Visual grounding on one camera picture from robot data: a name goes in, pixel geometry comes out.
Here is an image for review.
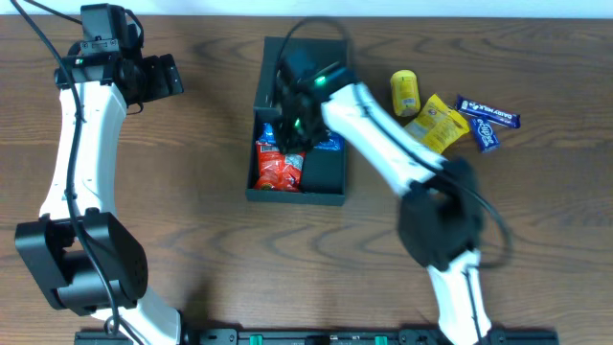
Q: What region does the blue Oreo cookie pack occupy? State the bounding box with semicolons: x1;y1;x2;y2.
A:
257;123;344;150

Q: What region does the red snack packet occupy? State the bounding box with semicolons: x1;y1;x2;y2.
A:
254;142;306;193

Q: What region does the black gift box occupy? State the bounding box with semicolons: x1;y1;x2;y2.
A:
245;36;347;206

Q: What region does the yellow snack bag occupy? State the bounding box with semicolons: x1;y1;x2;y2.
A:
405;94;469;154

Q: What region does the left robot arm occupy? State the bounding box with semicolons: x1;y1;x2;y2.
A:
15;39;183;344

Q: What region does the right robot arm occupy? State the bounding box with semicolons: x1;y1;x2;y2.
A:
272;51;491;344

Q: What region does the small blue Eclipse pack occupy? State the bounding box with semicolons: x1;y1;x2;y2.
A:
468;118;500;153

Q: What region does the yellow plastic jar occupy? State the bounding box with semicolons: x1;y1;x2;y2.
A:
390;70;420;117

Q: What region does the purple Dairy Milk bar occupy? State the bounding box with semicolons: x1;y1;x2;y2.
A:
455;95;521;128

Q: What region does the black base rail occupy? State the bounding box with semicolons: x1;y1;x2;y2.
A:
73;327;560;345

